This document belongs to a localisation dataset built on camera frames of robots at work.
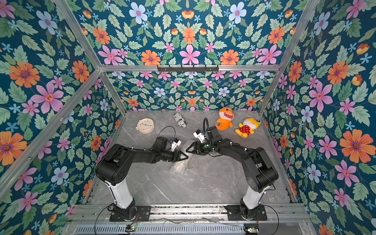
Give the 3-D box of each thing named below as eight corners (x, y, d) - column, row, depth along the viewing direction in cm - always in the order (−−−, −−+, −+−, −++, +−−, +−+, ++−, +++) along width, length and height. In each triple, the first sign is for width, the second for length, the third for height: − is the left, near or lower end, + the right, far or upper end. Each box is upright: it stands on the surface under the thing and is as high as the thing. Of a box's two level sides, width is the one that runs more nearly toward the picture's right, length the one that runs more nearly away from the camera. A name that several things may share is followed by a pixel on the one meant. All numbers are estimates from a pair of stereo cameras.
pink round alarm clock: (136, 133, 109) (134, 130, 106) (140, 121, 116) (139, 118, 114) (153, 133, 109) (151, 130, 106) (156, 121, 116) (155, 118, 114)
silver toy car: (181, 129, 110) (181, 126, 108) (172, 117, 118) (172, 114, 116) (187, 126, 112) (187, 123, 109) (178, 114, 120) (178, 111, 118)
